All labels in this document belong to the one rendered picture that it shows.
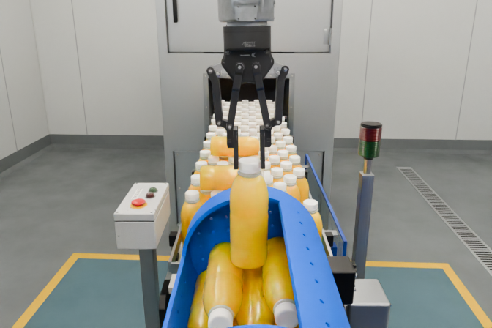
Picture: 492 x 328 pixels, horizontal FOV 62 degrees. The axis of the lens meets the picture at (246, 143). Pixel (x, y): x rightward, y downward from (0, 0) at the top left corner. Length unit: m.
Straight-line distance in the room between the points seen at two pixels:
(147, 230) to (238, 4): 0.64
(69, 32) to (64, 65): 0.40
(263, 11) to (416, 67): 4.67
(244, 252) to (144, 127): 4.62
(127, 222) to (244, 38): 0.61
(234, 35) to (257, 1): 0.06
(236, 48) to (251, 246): 0.34
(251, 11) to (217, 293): 0.45
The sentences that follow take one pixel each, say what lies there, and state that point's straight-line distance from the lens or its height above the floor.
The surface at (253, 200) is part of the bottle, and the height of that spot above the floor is 1.26.
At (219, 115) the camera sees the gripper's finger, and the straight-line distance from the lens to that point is 0.67.
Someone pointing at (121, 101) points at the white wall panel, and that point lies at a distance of 5.32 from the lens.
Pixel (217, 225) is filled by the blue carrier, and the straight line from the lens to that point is 0.87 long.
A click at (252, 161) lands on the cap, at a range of 0.70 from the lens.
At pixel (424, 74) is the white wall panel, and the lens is 5.29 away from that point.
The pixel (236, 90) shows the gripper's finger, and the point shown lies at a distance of 0.66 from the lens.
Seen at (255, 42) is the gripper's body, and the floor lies 1.52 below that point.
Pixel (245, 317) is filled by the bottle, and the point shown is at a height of 1.08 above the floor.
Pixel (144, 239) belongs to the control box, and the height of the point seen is 1.03.
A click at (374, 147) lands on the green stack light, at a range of 1.27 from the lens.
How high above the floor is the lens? 1.55
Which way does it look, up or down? 17 degrees down
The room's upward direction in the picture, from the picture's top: straight up
